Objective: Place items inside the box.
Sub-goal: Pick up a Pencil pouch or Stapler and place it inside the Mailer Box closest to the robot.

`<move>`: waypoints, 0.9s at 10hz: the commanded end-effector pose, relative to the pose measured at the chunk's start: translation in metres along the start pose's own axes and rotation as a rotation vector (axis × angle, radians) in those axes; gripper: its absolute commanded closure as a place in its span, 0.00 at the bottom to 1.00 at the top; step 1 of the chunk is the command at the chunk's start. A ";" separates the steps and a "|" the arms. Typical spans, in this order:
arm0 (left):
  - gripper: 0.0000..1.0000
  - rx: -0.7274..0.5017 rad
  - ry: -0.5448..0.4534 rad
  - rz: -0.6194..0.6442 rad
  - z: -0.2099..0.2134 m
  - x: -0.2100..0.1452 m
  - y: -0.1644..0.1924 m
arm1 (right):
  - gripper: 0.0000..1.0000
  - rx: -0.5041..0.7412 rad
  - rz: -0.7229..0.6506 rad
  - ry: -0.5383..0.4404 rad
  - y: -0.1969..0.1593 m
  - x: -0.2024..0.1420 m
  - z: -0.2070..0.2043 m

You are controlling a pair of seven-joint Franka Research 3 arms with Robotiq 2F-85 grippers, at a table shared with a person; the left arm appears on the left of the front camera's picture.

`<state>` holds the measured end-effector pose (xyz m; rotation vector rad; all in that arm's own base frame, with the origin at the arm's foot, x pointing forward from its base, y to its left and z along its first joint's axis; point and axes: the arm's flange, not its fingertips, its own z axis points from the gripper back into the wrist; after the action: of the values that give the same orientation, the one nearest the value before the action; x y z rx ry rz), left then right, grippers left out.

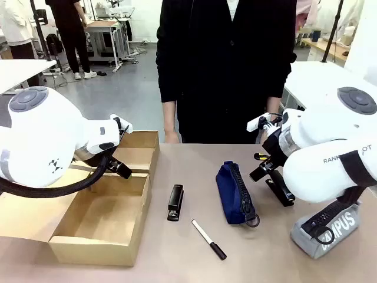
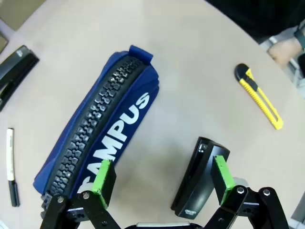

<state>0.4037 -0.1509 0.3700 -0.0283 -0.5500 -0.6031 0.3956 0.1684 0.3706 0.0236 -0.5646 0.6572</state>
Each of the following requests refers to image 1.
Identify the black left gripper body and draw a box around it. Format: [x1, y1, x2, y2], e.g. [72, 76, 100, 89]
[106, 157, 133, 180]

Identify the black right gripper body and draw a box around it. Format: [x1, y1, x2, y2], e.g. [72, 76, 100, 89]
[260, 128, 289, 171]

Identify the black stapler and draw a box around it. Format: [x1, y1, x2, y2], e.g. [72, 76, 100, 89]
[167, 184, 185, 222]
[264, 169, 295, 208]

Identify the navy blue zipper pencil case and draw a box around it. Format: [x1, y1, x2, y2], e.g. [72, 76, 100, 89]
[215, 160, 260, 228]

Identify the white marker with black cap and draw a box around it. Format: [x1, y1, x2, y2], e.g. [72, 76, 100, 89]
[191, 219, 227, 261]

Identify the grey zipper pencil case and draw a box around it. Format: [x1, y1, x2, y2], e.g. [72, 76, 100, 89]
[290, 200, 362, 260]

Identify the person's right forearm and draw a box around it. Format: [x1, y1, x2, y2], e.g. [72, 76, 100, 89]
[162, 99, 179, 130]

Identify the person's left forearm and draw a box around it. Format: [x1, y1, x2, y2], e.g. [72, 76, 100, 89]
[266, 96, 284, 118]

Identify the large open cardboard box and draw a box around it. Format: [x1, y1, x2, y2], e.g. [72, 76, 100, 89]
[0, 172, 153, 268]

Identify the person's right hand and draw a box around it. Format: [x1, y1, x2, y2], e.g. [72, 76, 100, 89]
[164, 125, 181, 144]

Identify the person in black cardigan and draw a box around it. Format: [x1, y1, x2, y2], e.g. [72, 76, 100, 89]
[156, 0, 297, 144]

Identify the wooden desk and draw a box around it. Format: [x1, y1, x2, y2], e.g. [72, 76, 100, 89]
[300, 37, 355, 68]

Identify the thin black stand pole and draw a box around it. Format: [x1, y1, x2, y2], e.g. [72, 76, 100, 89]
[321, 0, 345, 64]

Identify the white side table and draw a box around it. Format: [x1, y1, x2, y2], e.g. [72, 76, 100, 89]
[0, 58, 58, 96]

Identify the white workbench with wooden top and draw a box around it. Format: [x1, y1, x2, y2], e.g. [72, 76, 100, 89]
[84, 18, 139, 74]

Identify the pink garment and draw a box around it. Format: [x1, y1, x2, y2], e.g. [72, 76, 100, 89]
[295, 0, 319, 28]

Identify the black bag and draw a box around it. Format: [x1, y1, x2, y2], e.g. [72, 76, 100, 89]
[45, 33, 64, 55]

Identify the background person in black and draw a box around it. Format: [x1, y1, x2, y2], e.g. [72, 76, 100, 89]
[45, 0, 97, 80]

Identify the black tripod pole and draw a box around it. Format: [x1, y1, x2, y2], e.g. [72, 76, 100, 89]
[29, 0, 64, 74]

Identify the background person in white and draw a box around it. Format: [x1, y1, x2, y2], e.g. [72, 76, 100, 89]
[0, 0, 41, 60]

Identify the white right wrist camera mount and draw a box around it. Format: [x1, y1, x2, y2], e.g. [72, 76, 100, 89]
[246, 112, 284, 133]

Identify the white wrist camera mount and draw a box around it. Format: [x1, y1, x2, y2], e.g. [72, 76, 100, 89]
[110, 114, 134, 140]
[246, 112, 284, 133]

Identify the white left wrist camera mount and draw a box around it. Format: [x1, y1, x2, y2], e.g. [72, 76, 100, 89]
[110, 114, 134, 140]

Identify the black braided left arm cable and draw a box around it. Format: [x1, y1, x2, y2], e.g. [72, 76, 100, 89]
[0, 146, 119, 198]

